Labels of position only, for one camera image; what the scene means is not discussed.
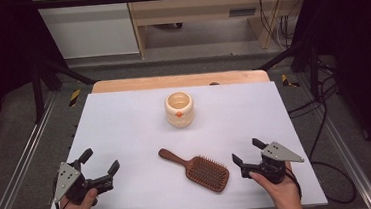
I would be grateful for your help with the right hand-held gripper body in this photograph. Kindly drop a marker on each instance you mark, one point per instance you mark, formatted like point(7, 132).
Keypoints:
point(277, 154)

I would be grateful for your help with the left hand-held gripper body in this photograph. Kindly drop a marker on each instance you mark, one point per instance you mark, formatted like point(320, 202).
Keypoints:
point(66, 179)

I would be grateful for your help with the brown wooden hairbrush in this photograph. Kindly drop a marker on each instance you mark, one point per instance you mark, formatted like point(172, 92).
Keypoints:
point(207, 173)

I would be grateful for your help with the cream ribbed cup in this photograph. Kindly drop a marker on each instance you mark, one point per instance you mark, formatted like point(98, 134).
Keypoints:
point(179, 111)

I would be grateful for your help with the person's right hand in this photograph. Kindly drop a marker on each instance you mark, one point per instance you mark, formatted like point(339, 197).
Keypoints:
point(284, 197)

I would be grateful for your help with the yellow black floor tape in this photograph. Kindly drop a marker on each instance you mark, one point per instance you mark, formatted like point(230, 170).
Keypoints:
point(287, 81)
point(74, 97)

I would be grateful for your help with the wooden table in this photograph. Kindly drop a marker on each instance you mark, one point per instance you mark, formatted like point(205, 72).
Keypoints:
point(178, 81)

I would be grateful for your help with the white cabinet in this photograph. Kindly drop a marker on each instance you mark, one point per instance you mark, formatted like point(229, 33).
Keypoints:
point(90, 28)

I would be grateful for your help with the grey desk label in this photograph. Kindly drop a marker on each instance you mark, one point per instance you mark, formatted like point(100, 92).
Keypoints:
point(242, 12)

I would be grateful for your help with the light wooden desk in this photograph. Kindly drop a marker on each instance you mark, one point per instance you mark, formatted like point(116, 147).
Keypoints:
point(196, 6)

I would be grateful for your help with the aluminium floor rail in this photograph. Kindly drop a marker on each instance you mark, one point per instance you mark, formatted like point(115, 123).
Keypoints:
point(348, 158)
point(18, 168)

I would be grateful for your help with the black diagonal frame strut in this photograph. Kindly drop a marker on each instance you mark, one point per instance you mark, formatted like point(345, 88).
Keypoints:
point(67, 72)
point(283, 55)

